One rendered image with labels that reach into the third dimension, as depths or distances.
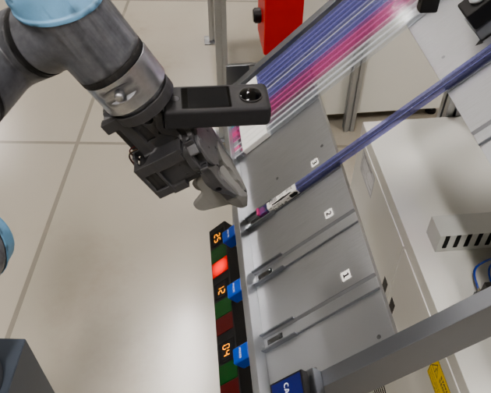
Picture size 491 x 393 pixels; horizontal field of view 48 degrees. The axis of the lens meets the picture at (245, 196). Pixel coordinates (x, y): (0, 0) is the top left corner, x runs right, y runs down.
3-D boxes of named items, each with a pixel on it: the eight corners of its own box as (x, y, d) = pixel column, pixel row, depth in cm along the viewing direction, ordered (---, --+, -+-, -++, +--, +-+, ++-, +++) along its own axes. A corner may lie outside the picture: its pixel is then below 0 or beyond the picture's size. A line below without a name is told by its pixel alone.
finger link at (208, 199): (213, 217, 74) (175, 175, 67) (253, 200, 72) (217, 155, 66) (215, 235, 71) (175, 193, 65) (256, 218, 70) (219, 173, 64)
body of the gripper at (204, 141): (164, 161, 71) (103, 93, 63) (222, 132, 68) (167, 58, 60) (163, 204, 65) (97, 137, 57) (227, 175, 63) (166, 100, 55)
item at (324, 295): (284, 405, 73) (267, 399, 71) (238, 104, 119) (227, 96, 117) (407, 345, 64) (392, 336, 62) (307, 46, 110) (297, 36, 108)
